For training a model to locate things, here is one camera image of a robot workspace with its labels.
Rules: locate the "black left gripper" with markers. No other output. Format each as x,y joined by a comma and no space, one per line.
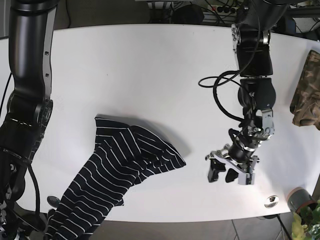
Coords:
238,160

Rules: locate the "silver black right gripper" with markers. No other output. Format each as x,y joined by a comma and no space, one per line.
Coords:
21,225

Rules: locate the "navy white striped T-shirt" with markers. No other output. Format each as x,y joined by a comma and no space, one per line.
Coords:
124,156

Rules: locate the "camouflage T-shirt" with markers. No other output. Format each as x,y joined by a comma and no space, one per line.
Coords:
305,104

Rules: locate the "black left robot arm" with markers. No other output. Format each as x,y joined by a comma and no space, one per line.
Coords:
251,34

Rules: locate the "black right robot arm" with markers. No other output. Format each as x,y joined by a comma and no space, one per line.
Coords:
29,108

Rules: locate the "black table grommet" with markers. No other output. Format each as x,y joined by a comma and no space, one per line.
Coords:
53,201

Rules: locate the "silver table grommet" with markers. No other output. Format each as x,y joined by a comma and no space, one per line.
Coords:
271,201

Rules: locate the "potted green plant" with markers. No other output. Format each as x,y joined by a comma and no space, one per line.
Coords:
306,215

